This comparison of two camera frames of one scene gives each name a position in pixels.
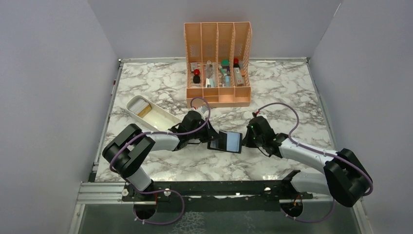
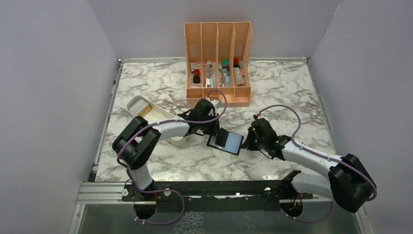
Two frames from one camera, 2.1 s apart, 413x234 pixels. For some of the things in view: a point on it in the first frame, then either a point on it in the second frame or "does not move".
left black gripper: (211, 132) to (215, 129)
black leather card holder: (227, 141) does not move
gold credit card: (144, 111) does not move
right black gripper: (247, 140) does not move
